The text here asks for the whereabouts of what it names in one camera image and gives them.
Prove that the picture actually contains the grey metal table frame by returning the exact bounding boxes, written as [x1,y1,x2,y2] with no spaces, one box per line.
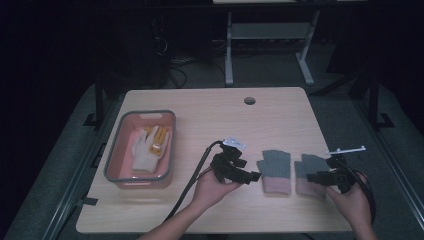
[212,0,322,87]

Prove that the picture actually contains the grey fingerless glove pink cuff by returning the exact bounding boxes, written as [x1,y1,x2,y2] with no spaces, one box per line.
[256,149,293,196]
[293,153,332,198]

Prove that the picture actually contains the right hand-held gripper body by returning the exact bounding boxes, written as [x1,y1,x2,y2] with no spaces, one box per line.
[325,145,367,195]

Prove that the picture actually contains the black tape strip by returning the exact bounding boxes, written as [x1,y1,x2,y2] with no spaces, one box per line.
[77,196,100,207]

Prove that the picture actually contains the pink basket with grey rim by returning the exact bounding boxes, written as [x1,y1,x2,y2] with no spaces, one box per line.
[103,109,177,190]

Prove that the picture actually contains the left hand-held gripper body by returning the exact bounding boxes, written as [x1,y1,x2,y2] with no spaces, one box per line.
[210,135,248,184]

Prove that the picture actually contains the beige glove with orange ears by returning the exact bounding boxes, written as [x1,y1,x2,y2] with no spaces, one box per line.
[130,129,162,175]

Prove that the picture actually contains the right hand-held gripper black cable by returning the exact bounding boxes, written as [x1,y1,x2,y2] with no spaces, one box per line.
[346,165,378,225]

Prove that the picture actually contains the black metal stand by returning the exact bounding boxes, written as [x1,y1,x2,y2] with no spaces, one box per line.
[83,74,106,130]
[366,71,396,130]

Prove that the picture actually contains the left hand-held gripper black cable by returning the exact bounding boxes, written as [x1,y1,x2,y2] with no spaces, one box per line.
[162,140,225,223]

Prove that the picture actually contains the person's right hand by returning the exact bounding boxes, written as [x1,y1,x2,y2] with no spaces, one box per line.
[326,174,373,230]

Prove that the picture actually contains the hand-held gripper black cable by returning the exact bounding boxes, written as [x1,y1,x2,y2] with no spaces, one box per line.
[162,140,225,223]
[346,165,378,225]

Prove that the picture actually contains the dark bulky object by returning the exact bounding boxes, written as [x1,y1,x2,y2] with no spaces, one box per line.
[99,14,172,92]

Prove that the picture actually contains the black floor cables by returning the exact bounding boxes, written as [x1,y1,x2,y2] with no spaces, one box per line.
[167,57,198,90]

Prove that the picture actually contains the person's left hand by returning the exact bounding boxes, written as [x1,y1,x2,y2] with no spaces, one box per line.
[191,166,243,210]

